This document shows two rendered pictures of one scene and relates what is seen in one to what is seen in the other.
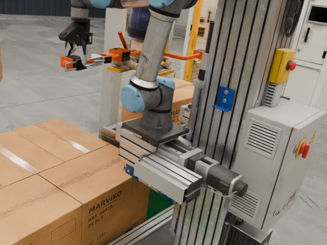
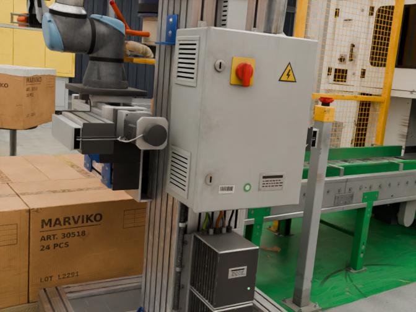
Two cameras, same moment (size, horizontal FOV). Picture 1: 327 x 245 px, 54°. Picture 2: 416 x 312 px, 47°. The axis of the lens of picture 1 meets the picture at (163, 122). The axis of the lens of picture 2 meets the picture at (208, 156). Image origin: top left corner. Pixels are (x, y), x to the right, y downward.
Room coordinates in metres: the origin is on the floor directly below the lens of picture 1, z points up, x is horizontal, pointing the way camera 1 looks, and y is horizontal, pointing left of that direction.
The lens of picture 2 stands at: (-0.03, -0.94, 1.14)
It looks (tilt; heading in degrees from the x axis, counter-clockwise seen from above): 11 degrees down; 22
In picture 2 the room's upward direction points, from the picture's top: 5 degrees clockwise
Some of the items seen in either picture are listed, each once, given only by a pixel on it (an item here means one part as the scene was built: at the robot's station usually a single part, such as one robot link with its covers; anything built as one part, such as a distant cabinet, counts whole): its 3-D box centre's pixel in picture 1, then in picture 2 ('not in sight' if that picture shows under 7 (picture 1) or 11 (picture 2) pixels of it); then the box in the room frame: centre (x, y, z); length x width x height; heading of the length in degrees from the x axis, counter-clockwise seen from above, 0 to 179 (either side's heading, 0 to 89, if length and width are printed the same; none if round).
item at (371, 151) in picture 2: not in sight; (329, 152); (3.46, -0.46, 0.60); 1.60 x 0.10 x 0.09; 147
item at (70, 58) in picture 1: (73, 61); (32, 21); (1.48, 0.46, 1.25); 0.08 x 0.07 x 0.05; 153
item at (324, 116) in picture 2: not in sight; (312, 209); (2.25, -0.58, 0.50); 0.07 x 0.07 x 1.00; 57
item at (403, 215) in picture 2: not in sight; (387, 199); (3.58, -0.89, 0.30); 0.53 x 0.39 x 0.22; 57
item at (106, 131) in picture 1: (137, 146); not in sight; (2.04, 0.15, 0.58); 0.70 x 0.03 x 0.06; 57
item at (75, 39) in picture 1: (80, 31); not in sight; (1.50, 0.43, 1.39); 0.09 x 0.08 x 0.12; 153
